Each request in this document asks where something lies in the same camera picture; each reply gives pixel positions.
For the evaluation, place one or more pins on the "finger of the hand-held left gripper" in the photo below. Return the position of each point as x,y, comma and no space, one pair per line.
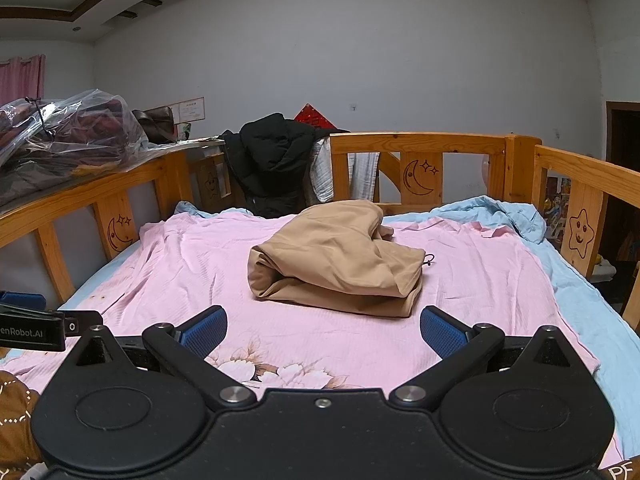
82,322
22,300

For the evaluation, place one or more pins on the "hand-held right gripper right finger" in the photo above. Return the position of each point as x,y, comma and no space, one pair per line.
441,334

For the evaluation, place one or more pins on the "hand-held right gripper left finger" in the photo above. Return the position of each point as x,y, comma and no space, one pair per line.
202,334

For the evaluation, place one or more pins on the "tan hooded jacket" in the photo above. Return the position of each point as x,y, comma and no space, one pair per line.
330,260

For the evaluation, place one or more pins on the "clear plastic bag of clothes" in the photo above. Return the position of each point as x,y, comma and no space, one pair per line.
65,135

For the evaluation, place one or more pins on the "light blue bedsheet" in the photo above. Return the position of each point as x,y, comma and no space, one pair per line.
590,310

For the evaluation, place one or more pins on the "colourful poster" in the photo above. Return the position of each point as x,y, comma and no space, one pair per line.
557,207

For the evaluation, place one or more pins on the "white cloth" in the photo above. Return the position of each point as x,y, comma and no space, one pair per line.
365,175

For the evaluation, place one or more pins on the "black jacket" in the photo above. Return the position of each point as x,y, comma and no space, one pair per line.
272,160

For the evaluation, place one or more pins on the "brown leather bag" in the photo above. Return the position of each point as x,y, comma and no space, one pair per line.
155,122

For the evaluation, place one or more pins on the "pink curtain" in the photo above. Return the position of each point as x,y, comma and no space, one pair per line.
22,80

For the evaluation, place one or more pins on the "dark wooden door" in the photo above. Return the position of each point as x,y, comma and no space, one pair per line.
622,185

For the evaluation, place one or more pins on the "red paper decoration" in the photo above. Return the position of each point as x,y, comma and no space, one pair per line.
315,117

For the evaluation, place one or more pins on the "white wall notice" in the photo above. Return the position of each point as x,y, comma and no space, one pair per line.
192,109

